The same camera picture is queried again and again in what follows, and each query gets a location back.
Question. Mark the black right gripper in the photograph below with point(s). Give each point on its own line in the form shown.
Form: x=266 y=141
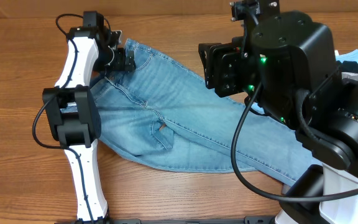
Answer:
x=229 y=68

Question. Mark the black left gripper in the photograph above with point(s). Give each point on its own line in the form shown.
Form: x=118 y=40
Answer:
x=119 y=63

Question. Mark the light blue denim jeans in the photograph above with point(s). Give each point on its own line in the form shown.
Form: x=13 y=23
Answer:
x=161 y=115

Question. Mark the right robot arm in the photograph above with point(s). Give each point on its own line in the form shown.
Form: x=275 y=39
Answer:
x=285 y=62

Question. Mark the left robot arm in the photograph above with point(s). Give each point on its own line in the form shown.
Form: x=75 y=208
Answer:
x=71 y=110

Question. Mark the black garment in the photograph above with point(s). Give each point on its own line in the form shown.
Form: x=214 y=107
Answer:
x=353 y=66

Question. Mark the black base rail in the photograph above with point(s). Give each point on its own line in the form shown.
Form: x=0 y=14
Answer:
x=182 y=221

